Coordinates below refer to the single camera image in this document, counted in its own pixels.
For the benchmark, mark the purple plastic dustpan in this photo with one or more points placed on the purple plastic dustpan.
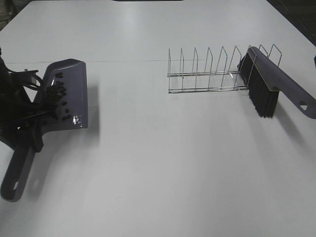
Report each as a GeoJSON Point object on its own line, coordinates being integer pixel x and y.
{"type": "Point", "coordinates": [19, 167]}

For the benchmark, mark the pile of coffee beans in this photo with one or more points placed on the pile of coffee beans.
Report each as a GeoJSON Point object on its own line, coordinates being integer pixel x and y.
{"type": "Point", "coordinates": [56, 98]}

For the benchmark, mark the purple hand brush black bristles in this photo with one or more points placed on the purple hand brush black bristles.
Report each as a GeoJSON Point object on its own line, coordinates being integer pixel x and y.
{"type": "Point", "coordinates": [265, 80]}

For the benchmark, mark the chrome wire dish rack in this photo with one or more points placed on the chrome wire dish rack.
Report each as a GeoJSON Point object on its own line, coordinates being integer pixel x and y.
{"type": "Point", "coordinates": [211, 72]}

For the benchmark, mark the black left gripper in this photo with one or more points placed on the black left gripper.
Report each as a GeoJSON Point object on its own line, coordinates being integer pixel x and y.
{"type": "Point", "coordinates": [24, 105]}

